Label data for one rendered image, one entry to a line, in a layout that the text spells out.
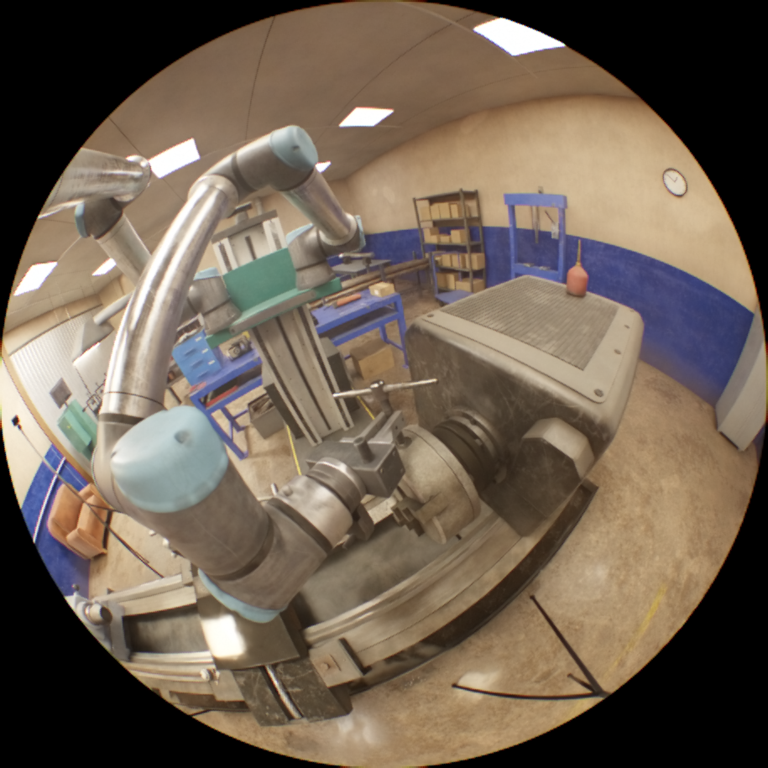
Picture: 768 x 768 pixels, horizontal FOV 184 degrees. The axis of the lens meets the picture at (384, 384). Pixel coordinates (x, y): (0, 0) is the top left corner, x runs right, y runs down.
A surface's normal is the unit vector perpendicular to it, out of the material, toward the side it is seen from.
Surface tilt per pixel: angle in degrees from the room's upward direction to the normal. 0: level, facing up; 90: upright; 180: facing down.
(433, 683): 0
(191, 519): 81
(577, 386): 0
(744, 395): 90
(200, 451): 88
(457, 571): 0
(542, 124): 90
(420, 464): 10
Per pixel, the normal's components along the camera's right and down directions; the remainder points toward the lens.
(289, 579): 0.89, -0.08
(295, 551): 0.66, -0.40
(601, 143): -0.83, 0.46
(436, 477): 0.04, -0.52
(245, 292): 0.45, 0.47
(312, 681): -0.20, -0.77
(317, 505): 0.42, -0.66
